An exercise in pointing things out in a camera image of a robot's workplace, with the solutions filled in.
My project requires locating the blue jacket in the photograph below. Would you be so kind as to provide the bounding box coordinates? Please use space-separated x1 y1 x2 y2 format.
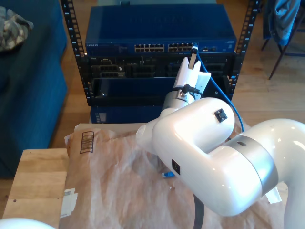
263 0 302 46

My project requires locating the black metal chair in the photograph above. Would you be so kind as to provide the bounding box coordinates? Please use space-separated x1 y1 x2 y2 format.
261 0 305 81

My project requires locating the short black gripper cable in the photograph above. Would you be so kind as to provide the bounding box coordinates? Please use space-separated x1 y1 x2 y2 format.
173 83 203 96

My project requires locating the blue network cable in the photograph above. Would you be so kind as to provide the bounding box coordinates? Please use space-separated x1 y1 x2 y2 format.
162 42 246 179

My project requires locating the dark blue sofa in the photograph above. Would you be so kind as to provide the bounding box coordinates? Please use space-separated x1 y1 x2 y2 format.
0 0 67 178

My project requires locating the brown paper mailing envelope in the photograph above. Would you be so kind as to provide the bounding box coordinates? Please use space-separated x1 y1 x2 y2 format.
59 123 290 229

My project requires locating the blue network switch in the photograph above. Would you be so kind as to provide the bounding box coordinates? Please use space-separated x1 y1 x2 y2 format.
85 4 237 56

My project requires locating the black server rack frame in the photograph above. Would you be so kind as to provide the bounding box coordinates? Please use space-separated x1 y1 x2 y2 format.
60 0 261 107

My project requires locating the camouflage cloth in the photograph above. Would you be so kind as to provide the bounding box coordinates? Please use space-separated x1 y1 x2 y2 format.
0 6 34 52

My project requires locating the blue equipment chassis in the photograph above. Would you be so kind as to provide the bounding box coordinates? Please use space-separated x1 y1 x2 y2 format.
90 104 233 124

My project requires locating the black rack server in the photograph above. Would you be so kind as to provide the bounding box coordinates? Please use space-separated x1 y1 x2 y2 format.
87 55 235 78

